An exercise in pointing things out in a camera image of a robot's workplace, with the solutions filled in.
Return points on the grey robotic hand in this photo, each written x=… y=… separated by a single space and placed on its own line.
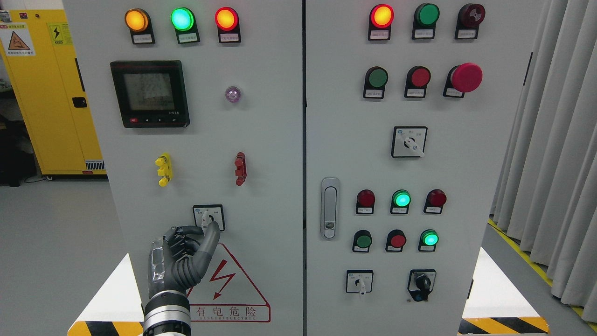
x=180 y=258

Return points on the white rotary switch door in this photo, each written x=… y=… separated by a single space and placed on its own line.
x=215 y=212

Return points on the silver black robot forearm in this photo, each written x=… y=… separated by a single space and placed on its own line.
x=167 y=314

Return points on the green lit indicator light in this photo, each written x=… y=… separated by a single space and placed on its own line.
x=185 y=26

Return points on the amber indicator light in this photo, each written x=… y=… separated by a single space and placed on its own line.
x=140 y=26

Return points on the red high voltage warning sticker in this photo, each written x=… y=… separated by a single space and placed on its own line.
x=227 y=294

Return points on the yellow terminal connector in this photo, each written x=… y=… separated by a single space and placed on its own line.
x=164 y=169

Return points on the left yellow black hazard base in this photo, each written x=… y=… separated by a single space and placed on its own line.
x=101 y=328

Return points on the yellow black hazard base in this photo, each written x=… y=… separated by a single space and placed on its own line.
x=101 y=328
x=503 y=326

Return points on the red terminal connector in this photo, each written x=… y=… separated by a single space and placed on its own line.
x=241 y=168

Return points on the black digital power meter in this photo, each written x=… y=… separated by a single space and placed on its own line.
x=151 y=93

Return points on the small clear lamp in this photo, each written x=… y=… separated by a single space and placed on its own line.
x=233 y=94

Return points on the dark red indicator left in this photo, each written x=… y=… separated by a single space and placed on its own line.
x=365 y=202

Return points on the dark red indicator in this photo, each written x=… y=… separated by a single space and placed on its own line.
x=435 y=202
x=365 y=202

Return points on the grey electrical control cabinet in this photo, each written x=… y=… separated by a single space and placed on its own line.
x=300 y=66

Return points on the red push button lower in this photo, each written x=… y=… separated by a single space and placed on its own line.
x=395 y=241

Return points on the red push button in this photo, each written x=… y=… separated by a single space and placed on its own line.
x=416 y=82
x=395 y=241

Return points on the green lit indicator middle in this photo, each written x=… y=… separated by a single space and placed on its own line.
x=400 y=202

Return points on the red lit indicator light left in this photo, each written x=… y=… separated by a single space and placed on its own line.
x=228 y=26

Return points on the red lit indicator light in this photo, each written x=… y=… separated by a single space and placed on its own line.
x=228 y=26
x=380 y=22

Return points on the green lit push button lower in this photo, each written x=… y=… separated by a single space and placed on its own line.
x=428 y=241

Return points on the yellow safety storage cabinet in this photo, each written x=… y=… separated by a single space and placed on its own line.
x=41 y=61

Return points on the dark red indicator right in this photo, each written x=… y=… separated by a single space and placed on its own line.
x=435 y=202

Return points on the green push button upper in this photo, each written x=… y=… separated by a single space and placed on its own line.
x=375 y=81

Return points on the red push button upper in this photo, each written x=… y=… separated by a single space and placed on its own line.
x=416 y=82

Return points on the red lit indicator light right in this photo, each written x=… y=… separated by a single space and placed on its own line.
x=380 y=22

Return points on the red emergency stop mushroom button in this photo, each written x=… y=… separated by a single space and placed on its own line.
x=462 y=79

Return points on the right yellow black hazard base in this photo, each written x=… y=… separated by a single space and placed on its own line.
x=503 y=326

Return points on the green unlit indicator top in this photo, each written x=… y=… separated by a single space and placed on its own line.
x=424 y=22

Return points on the grey curtain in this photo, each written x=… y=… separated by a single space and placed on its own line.
x=547 y=194

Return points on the dark red buzzer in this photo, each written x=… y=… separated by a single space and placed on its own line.
x=468 y=22

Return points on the silver door latch handle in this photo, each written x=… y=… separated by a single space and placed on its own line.
x=328 y=207

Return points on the white rotary switch lower right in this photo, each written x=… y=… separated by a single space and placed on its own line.
x=359 y=281

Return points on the white rotary switch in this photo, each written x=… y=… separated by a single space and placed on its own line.
x=359 y=281
x=408 y=142

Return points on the black rotary selector switch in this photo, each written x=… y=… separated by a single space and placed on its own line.
x=421 y=283

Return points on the white rotary switch upper right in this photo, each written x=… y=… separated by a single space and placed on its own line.
x=408 y=142

